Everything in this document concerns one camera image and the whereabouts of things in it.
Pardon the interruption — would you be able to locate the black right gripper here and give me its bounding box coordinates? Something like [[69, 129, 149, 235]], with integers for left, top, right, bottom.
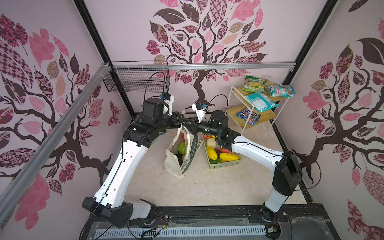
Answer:
[[181, 117, 221, 140]]

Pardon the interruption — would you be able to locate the beige canvas grocery bag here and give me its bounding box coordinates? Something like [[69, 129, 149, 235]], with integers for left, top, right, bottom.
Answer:
[[164, 126, 203, 179]]

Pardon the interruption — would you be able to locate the green cabbage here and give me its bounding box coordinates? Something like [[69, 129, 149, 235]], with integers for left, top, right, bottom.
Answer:
[[178, 142, 187, 156]]

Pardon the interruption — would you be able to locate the light green plastic basket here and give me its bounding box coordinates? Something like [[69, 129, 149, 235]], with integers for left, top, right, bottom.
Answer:
[[200, 134, 242, 169]]

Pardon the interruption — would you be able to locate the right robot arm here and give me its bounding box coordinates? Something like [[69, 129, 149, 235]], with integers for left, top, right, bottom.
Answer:
[[183, 111, 303, 217]]

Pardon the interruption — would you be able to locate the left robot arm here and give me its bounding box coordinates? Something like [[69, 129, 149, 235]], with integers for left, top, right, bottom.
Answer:
[[82, 93, 184, 228]]

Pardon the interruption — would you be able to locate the blue dark candy bag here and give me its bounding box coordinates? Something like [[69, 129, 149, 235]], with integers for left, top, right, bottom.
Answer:
[[237, 108, 261, 126]]

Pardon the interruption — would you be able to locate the teal white snack bag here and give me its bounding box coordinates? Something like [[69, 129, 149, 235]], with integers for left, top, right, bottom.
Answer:
[[246, 93, 279, 113]]

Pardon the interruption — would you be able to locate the green yellow snack bag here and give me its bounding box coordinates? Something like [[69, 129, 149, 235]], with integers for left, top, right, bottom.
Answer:
[[242, 76, 267, 93]]

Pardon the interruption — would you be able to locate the teal pink snack bag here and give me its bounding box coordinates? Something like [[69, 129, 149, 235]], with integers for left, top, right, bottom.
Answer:
[[265, 85, 296, 97]]

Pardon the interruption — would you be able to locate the white garlic bulb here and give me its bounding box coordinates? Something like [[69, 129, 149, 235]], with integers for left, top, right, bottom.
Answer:
[[207, 138, 218, 149]]

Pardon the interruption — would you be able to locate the yellow mango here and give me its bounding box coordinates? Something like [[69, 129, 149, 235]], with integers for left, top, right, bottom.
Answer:
[[206, 146, 218, 160]]

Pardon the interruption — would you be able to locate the yellow corn cob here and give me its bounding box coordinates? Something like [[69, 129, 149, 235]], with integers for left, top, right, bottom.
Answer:
[[220, 153, 240, 162]]

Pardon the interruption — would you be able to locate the white wooden two-tier shelf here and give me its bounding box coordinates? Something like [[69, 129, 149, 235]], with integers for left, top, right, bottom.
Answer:
[[226, 76, 295, 131]]

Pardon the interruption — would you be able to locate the white vented strip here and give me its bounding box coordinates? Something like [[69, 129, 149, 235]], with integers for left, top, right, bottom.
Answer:
[[91, 226, 266, 240]]

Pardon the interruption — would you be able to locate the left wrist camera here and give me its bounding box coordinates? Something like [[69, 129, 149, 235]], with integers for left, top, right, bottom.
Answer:
[[160, 93, 174, 116]]

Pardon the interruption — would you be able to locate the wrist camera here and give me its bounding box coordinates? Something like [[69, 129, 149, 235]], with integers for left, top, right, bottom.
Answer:
[[191, 103, 208, 123], [160, 93, 174, 116]]

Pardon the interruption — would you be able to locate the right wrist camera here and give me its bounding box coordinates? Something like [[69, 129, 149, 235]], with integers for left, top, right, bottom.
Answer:
[[191, 103, 208, 123]]

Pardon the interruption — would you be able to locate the black wire wall basket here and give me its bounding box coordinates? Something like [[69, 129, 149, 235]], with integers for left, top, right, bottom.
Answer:
[[104, 60, 171, 93]]

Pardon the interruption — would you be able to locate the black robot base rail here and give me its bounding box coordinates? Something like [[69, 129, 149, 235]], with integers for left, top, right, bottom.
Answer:
[[78, 204, 340, 240]]

